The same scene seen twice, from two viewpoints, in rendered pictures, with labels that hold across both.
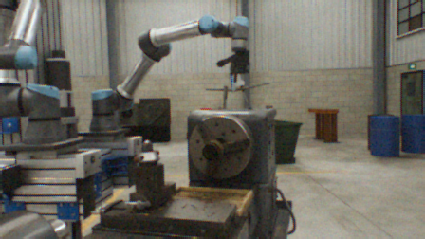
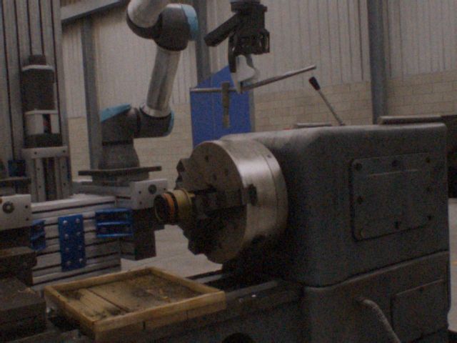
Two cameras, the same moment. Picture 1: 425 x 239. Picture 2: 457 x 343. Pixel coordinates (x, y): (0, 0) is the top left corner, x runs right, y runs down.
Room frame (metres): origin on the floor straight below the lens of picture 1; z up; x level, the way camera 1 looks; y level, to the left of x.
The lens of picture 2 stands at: (0.50, -0.90, 1.23)
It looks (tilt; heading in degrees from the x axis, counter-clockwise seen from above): 3 degrees down; 39
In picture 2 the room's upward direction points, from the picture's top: 3 degrees counter-clockwise
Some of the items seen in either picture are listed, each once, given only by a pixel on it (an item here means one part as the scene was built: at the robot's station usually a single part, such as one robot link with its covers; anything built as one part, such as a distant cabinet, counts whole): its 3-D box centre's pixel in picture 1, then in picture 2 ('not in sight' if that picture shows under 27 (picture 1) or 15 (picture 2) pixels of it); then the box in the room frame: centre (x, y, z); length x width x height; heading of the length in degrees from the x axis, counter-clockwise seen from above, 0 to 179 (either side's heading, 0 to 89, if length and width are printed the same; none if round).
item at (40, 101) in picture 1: (41, 101); not in sight; (1.26, 0.70, 1.33); 0.13 x 0.12 x 0.14; 104
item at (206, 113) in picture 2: not in sight; (216, 147); (6.88, 4.46, 1.18); 4.12 x 0.80 x 2.35; 53
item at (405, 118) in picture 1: (415, 133); not in sight; (7.37, -4.73, 0.44); 0.59 x 0.59 x 0.88
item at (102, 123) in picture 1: (103, 121); (118, 154); (1.76, 0.63, 1.21); 0.15 x 0.15 x 0.10
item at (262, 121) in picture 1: (235, 139); (332, 192); (1.95, -0.13, 1.06); 0.59 x 0.48 x 0.39; 163
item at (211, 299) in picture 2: (204, 202); (129, 297); (1.29, 0.05, 0.89); 0.36 x 0.30 x 0.04; 73
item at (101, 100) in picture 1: (103, 101); (118, 122); (1.76, 0.63, 1.33); 0.13 x 0.12 x 0.14; 156
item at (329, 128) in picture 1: (322, 124); not in sight; (10.04, -3.47, 0.50); 1.61 x 0.44 x 1.00; 1
